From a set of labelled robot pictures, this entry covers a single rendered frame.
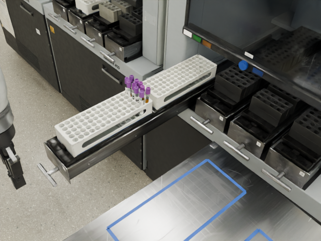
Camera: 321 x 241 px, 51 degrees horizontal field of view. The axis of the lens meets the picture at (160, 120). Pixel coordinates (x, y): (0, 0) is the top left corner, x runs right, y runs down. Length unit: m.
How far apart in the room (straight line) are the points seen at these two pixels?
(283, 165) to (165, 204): 0.40
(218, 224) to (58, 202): 1.19
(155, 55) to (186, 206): 0.74
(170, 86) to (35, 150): 1.23
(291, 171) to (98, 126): 0.59
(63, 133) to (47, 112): 1.42
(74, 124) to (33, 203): 0.97
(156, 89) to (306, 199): 0.57
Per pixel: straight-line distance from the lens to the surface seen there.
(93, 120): 1.02
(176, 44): 1.31
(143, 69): 1.44
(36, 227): 1.86
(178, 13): 1.25
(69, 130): 1.00
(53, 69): 2.28
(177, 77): 1.18
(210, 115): 1.18
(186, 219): 0.86
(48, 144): 1.05
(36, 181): 2.02
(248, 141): 1.12
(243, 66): 1.07
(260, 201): 0.93
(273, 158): 1.10
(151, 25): 1.39
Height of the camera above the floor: 1.56
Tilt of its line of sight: 43 degrees down
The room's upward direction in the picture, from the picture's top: 3 degrees clockwise
